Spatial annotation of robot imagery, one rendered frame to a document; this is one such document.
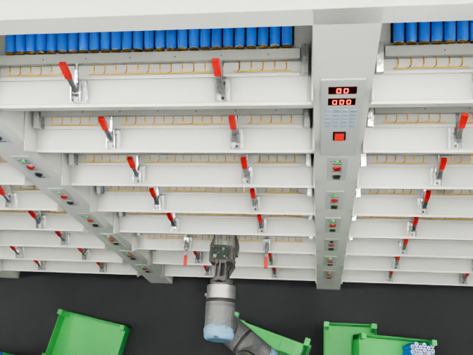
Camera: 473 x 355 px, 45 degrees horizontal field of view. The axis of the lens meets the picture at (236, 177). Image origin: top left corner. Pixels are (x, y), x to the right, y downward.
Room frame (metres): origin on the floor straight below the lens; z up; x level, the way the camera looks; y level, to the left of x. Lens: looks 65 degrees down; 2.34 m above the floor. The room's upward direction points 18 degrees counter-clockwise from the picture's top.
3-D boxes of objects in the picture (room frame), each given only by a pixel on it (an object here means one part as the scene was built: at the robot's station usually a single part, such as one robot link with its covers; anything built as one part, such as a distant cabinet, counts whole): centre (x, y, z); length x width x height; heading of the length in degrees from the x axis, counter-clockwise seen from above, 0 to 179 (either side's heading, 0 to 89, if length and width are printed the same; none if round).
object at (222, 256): (0.52, 0.13, 0.61); 0.12 x 0.08 x 0.09; 160
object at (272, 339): (0.33, 0.07, 0.10); 0.30 x 0.08 x 0.20; 52
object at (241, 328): (0.35, 0.18, 0.48); 0.12 x 0.09 x 0.12; 33
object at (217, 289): (0.44, 0.16, 0.60); 0.10 x 0.05 x 0.09; 70
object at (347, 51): (0.56, -0.25, 0.86); 0.20 x 0.09 x 1.73; 159
